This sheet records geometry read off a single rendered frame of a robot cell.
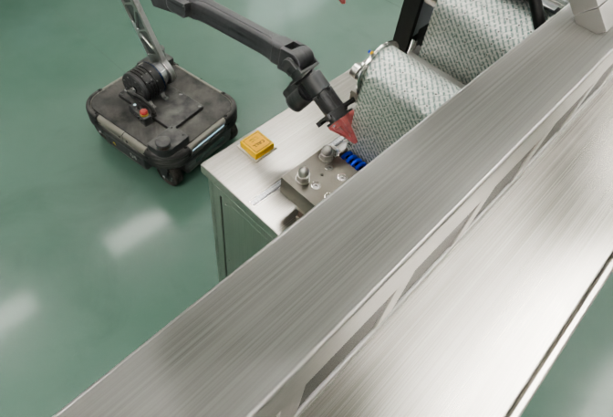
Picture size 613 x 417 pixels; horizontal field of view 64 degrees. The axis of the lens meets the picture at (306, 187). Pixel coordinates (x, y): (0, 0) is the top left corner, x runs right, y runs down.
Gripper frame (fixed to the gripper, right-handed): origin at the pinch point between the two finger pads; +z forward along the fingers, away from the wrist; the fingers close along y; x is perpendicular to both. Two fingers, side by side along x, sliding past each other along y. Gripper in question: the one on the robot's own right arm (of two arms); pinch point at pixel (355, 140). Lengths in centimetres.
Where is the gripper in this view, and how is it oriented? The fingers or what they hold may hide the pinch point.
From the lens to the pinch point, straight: 124.6
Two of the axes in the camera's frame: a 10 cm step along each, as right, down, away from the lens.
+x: 4.3, -2.5, -8.7
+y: -6.9, 5.3, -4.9
